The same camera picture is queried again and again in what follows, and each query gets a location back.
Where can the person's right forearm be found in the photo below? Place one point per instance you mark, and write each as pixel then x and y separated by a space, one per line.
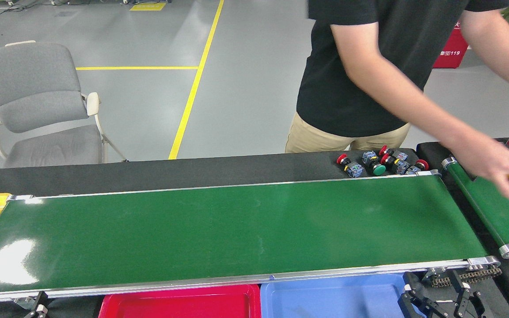
pixel 413 110

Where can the red fire equipment box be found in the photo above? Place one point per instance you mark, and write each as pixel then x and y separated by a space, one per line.
pixel 451 57

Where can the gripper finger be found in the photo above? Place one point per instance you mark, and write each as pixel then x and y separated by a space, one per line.
pixel 469 304
pixel 38 309
pixel 415 304

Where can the grey office chair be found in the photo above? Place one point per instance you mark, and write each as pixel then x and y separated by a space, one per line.
pixel 38 75

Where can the long green conveyor belt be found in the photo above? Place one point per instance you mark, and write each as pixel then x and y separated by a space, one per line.
pixel 237 229

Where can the red plastic tray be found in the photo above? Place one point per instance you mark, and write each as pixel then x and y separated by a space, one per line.
pixel 184 307

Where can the person's left forearm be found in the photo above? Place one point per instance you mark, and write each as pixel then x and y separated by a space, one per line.
pixel 497 48

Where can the blue plastic tray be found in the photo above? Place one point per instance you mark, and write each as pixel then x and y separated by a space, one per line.
pixel 325 300

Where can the green mushroom push button switch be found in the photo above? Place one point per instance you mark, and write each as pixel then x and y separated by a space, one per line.
pixel 379 169

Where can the person's right hand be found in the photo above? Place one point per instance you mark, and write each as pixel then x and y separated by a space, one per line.
pixel 484 159

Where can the person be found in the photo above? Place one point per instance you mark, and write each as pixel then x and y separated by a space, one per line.
pixel 369 66

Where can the short green conveyor belt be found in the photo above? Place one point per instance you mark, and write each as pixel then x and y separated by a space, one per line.
pixel 502 216

